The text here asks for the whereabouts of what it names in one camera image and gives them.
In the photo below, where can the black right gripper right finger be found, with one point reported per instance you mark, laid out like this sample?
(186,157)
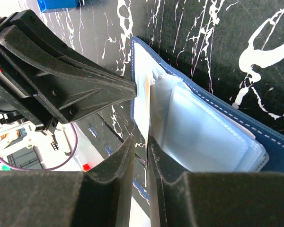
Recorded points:
(180,198)

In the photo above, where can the blue lego brick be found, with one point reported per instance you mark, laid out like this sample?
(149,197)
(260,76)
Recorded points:
(47,6)

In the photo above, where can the navy blue card holder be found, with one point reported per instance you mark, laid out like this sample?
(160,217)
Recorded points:
(197,129)

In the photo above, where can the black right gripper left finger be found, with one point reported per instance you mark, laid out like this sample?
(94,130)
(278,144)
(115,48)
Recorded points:
(100,197)

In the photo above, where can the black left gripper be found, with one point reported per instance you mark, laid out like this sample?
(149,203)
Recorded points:
(42,79)

